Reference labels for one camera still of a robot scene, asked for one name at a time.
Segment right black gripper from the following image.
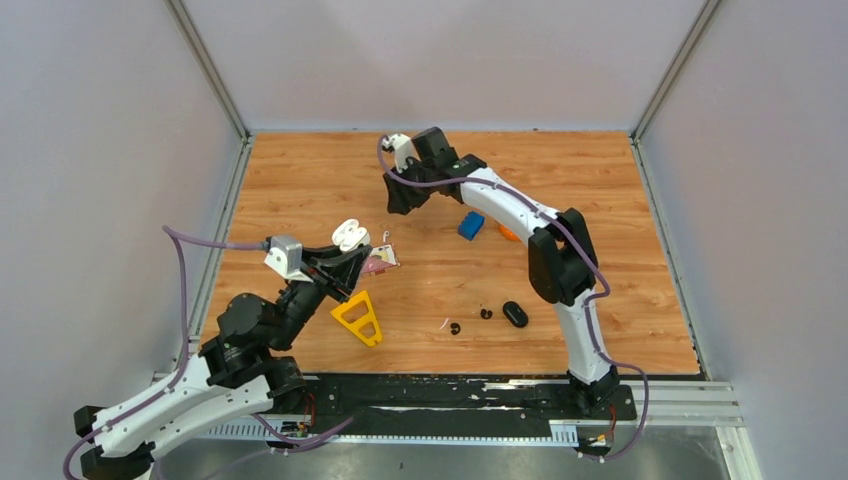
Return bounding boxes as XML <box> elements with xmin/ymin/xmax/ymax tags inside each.
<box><xmin>383</xmin><ymin>158</ymin><xmax>436</xmax><ymax>216</ymax></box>

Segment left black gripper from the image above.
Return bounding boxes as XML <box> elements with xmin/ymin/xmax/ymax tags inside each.
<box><xmin>271</xmin><ymin>238</ymin><xmax>375</xmax><ymax>350</ymax></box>

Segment white earbud charging case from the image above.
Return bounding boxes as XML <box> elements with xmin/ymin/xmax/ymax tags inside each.
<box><xmin>331</xmin><ymin>218</ymin><xmax>371</xmax><ymax>253</ymax></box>

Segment black earbud case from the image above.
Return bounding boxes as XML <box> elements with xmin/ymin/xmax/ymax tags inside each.
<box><xmin>502</xmin><ymin>301</ymin><xmax>529</xmax><ymax>328</ymax></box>

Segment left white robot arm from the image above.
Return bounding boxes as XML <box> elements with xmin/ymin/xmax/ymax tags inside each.
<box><xmin>74</xmin><ymin>235</ymin><xmax>373</xmax><ymax>479</ymax></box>

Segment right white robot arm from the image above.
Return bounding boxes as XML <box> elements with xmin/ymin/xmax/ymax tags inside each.
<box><xmin>377</xmin><ymin>127</ymin><xmax>618</xmax><ymax>418</ymax></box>

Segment pink snack packet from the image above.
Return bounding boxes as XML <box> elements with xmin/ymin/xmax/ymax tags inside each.
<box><xmin>361</xmin><ymin>243</ymin><xmax>400</xmax><ymax>276</ymax></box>

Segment yellow triangular plastic piece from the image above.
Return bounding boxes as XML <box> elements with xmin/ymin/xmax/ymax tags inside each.
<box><xmin>330</xmin><ymin>290</ymin><xmax>383</xmax><ymax>348</ymax></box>

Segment blue toy brick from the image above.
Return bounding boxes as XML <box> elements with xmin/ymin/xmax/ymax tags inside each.
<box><xmin>457</xmin><ymin>211</ymin><xmax>485</xmax><ymax>241</ymax></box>

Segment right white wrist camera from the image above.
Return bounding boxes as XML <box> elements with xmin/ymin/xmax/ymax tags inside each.
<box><xmin>381</xmin><ymin>133</ymin><xmax>416</xmax><ymax>173</ymax></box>

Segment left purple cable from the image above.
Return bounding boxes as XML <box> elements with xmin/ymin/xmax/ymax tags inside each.
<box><xmin>62</xmin><ymin>225</ymin><xmax>359</xmax><ymax>480</ymax></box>

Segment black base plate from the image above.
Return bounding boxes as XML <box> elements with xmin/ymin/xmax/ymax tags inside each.
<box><xmin>263</xmin><ymin>373</ymin><xmax>637</xmax><ymax>438</ymax></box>

